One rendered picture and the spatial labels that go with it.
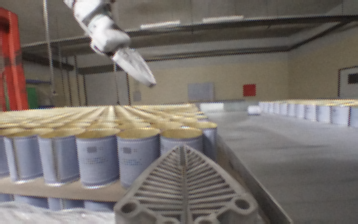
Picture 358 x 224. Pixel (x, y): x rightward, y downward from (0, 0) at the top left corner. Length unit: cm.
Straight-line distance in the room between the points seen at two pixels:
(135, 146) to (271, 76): 1071
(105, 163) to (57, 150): 8
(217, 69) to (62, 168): 954
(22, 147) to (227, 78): 962
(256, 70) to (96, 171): 1034
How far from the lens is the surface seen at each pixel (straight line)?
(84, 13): 42
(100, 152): 24
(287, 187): 29
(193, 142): 19
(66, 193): 28
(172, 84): 939
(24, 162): 34
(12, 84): 191
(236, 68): 997
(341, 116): 84
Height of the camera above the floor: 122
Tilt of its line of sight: 5 degrees down
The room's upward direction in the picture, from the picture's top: 3 degrees counter-clockwise
